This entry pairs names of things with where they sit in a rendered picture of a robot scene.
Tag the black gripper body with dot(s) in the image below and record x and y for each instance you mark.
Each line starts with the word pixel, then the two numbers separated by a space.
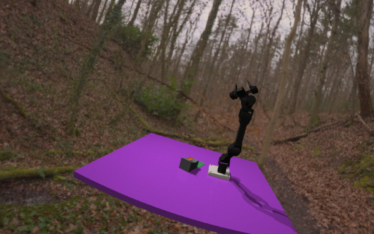
pixel 253 90

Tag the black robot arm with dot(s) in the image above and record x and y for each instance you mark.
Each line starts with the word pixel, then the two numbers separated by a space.
pixel 244 118

